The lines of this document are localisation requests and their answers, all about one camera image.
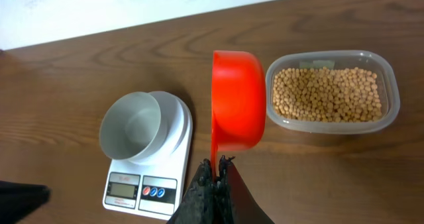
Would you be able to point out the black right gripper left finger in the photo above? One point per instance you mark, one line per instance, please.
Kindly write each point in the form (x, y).
(197, 206)

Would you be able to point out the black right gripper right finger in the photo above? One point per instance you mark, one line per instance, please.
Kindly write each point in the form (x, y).
(233, 201)

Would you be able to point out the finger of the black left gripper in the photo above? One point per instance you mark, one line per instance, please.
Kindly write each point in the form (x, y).
(20, 200)

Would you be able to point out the red plastic measuring scoop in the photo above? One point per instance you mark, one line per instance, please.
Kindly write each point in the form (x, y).
(238, 102)

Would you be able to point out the white digital kitchen scale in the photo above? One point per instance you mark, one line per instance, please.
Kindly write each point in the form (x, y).
(154, 186)

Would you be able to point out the white round bowl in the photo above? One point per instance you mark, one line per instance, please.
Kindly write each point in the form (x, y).
(133, 128)

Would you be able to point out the clear plastic container of beans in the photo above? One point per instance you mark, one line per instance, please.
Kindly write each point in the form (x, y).
(340, 92)

